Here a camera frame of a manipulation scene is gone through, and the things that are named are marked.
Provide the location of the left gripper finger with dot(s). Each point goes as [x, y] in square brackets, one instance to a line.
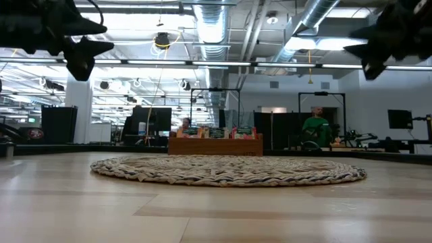
[82, 57]
[84, 27]

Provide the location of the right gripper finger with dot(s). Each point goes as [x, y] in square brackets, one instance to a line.
[369, 59]
[369, 32]

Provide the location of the wooden compartment tea box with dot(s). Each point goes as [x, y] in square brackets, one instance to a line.
[216, 147]

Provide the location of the black background robot arm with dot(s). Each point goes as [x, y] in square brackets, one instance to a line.
[357, 136]

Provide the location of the white column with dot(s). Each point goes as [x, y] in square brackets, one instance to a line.
[79, 114]

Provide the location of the black computer monitor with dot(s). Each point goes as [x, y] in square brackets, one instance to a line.
[155, 119]
[400, 119]

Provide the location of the black cabinet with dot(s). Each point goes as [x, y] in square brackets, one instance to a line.
[59, 125]

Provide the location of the person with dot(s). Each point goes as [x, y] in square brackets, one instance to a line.
[317, 126]
[185, 123]

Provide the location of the black bag with red logo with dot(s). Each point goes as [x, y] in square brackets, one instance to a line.
[35, 135]

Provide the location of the black partition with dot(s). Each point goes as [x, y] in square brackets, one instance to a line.
[280, 130]

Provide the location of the grey cup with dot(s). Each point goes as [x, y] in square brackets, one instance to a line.
[9, 149]

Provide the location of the round woven placemat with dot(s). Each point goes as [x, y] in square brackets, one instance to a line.
[229, 170]

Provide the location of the black metal stand frame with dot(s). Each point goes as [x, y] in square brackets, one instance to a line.
[216, 89]
[320, 93]

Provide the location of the silver ceiling duct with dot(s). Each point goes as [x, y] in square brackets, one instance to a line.
[211, 27]
[303, 23]

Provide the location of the black ceiling camera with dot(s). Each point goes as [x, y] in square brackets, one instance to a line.
[162, 40]

